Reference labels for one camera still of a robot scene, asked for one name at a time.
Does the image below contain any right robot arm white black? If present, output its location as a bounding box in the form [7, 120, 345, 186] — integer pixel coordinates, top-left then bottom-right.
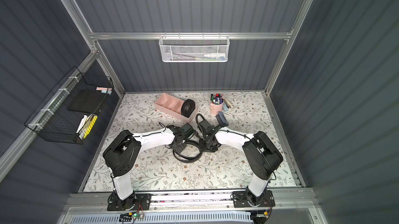
[195, 112, 284, 207]

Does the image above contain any pink compartment storage box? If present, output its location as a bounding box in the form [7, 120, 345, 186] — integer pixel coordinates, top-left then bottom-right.
[154, 93, 198, 123]

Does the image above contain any yellow marker in basket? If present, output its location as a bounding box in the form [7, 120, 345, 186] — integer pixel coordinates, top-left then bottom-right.
[80, 115, 98, 140]

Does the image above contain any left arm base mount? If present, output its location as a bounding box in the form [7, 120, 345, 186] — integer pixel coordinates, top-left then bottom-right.
[107, 192, 152, 212]

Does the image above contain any long black belt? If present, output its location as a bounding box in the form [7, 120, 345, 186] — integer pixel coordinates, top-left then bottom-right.
[180, 99, 196, 118]

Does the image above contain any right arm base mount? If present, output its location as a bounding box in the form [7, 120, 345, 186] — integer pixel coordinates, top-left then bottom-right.
[230, 189, 275, 208]

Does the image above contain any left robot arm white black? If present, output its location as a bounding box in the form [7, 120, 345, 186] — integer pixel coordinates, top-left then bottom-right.
[103, 123, 194, 201]

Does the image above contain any grey blue stapler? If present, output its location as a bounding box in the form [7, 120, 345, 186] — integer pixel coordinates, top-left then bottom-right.
[216, 111, 229, 127]

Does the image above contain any black wire wall basket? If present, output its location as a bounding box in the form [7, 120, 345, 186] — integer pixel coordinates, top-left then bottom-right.
[25, 67, 114, 144]

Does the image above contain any white perforated front panel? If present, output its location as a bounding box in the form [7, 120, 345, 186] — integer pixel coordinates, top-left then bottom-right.
[69, 211, 254, 224]

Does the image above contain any pink pen cup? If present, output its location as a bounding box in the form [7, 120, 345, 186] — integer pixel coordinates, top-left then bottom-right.
[209, 93, 224, 115]

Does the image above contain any black belt with end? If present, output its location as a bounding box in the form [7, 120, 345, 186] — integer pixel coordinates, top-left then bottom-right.
[171, 140, 203, 164]

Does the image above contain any white wire mesh basket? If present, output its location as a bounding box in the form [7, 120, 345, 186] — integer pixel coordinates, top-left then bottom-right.
[159, 36, 230, 63]

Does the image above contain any aluminium front rail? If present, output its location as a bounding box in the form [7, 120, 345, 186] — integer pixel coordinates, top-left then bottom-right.
[62, 188, 320, 214]

